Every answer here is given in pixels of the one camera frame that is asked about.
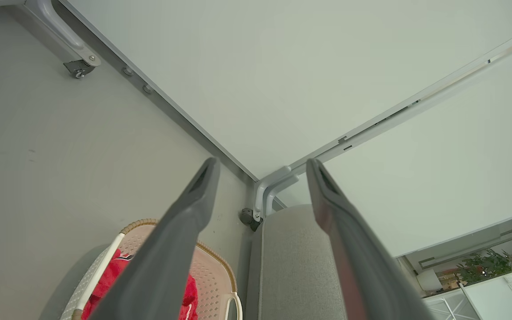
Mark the grey fabric sofa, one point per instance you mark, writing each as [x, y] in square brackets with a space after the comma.
[296, 266]

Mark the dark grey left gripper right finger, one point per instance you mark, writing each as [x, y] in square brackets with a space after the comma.
[362, 275]

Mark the red garment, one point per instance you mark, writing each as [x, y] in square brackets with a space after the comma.
[109, 275]

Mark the white table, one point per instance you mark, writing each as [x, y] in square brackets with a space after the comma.
[496, 298]

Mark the white partition panel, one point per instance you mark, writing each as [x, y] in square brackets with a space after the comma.
[438, 178]
[282, 66]

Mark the long rectangular ceiling light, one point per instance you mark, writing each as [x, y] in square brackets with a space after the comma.
[465, 251]

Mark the green potted plant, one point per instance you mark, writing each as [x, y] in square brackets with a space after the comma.
[487, 266]

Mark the cream perforated laundry basket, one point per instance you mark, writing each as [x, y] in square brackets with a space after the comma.
[214, 278]

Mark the grey partition foot bracket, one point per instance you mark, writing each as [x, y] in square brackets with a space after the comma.
[262, 191]
[62, 31]

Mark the dark caster wheel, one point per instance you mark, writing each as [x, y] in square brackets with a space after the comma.
[248, 218]
[78, 69]

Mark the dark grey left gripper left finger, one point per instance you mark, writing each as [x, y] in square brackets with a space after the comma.
[167, 266]

